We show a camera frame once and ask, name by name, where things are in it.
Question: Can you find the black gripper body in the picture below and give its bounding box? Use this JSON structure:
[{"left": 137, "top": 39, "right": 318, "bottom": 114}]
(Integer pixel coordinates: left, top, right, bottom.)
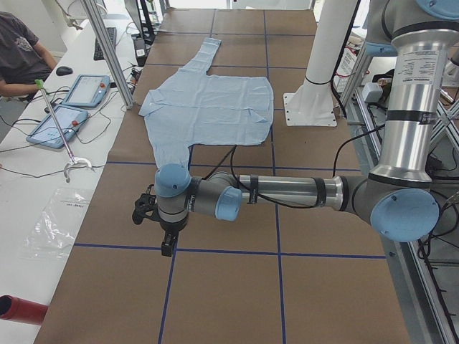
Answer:
[{"left": 160, "top": 221, "right": 181, "bottom": 242}]

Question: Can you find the light blue button-up shirt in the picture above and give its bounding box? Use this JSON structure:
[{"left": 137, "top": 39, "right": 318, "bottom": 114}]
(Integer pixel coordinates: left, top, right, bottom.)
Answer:
[{"left": 139, "top": 38, "right": 274, "bottom": 167}]

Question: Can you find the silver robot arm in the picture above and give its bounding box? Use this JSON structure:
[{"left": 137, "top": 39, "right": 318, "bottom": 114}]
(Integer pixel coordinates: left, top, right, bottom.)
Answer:
[{"left": 150, "top": 9, "right": 384, "bottom": 261}]

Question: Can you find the clear plastic bag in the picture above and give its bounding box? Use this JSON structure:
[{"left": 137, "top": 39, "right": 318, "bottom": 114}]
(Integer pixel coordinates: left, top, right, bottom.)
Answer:
[{"left": 19, "top": 188, "right": 94, "bottom": 260}]

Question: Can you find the blue teach pendant near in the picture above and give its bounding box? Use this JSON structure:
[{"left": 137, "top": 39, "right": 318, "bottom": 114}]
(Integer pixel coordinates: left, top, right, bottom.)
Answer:
[{"left": 26, "top": 104, "right": 89, "bottom": 150}]

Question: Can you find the blue teach pendant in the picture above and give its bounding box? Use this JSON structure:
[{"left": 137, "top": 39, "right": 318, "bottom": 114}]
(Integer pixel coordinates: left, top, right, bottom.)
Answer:
[
  {"left": 26, "top": 104, "right": 89, "bottom": 150},
  {"left": 62, "top": 75, "right": 110, "bottom": 108}
]

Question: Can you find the blue teach pendant far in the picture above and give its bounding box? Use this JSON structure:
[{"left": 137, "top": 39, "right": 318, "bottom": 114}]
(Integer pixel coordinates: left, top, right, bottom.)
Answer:
[{"left": 62, "top": 75, "right": 110, "bottom": 108}]

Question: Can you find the red cylinder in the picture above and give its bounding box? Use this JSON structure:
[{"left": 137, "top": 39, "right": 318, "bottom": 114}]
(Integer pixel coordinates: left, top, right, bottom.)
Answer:
[{"left": 1, "top": 295, "right": 48, "bottom": 325}]

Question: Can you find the black keyboard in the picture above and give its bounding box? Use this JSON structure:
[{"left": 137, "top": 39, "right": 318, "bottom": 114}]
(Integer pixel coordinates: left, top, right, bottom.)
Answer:
[{"left": 93, "top": 27, "right": 118, "bottom": 61}]

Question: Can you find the black computer mouse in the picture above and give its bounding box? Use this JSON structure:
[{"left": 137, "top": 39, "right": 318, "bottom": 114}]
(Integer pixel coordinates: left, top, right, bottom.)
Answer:
[{"left": 55, "top": 66, "right": 73, "bottom": 76}]

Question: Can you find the metal reacher grabber stick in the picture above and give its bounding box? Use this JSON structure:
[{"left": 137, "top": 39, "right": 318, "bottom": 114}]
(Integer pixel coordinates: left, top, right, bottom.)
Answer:
[{"left": 35, "top": 80, "right": 93, "bottom": 183}]

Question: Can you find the seated person dark shirt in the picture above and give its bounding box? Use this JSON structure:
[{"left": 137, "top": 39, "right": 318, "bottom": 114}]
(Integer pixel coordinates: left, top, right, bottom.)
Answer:
[{"left": 1, "top": 11, "right": 57, "bottom": 100}]

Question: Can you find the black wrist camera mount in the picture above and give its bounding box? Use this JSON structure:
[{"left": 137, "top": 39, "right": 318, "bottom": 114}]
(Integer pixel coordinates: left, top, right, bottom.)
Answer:
[{"left": 132, "top": 184, "right": 160, "bottom": 225}]

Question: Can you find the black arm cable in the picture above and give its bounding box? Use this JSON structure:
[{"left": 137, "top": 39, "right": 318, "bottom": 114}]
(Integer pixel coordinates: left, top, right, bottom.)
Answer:
[{"left": 204, "top": 125, "right": 384, "bottom": 209}]

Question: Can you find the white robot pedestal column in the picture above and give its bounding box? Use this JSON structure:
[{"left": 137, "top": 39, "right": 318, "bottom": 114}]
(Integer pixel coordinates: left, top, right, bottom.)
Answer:
[{"left": 283, "top": 0, "right": 359, "bottom": 127}]

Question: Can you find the aluminium frame post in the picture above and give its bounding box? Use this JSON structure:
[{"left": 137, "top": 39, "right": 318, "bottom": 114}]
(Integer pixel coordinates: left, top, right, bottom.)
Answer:
[{"left": 81, "top": 0, "right": 133, "bottom": 110}]

